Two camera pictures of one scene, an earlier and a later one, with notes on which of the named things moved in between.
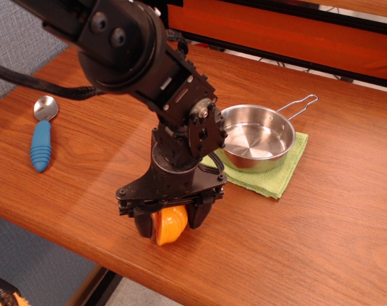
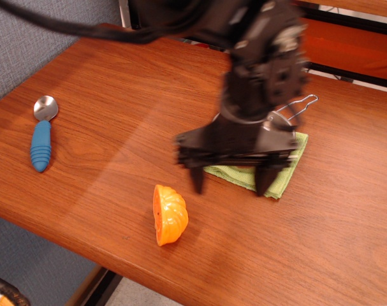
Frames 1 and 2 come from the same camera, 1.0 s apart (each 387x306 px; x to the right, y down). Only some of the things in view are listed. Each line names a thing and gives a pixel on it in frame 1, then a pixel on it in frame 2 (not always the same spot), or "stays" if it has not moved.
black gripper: (171, 179) -> (267, 145)
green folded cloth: (272, 182) stays
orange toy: (20, 301) -> (5, 301)
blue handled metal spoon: (44, 107) stays
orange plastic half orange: (169, 224) stays
